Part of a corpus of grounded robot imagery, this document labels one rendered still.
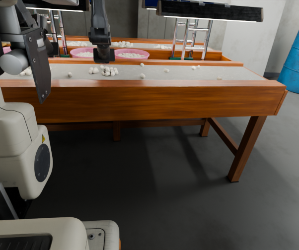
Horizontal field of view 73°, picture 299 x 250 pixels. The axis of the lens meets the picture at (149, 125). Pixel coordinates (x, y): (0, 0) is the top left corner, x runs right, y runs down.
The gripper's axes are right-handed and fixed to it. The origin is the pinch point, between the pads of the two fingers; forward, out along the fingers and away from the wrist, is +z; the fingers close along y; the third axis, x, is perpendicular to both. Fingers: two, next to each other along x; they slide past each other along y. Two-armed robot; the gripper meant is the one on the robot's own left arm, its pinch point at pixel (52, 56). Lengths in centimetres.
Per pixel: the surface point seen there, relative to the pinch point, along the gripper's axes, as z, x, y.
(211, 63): 17, -4, -98
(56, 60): 16.1, -5.1, 2.4
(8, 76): 0.0, 10.5, 21.1
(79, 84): -14.3, 19.6, -14.9
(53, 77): -0.2, 11.0, -0.3
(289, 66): 151, -55, -301
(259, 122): 0, 41, -116
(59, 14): 25.6, -40.8, 1.8
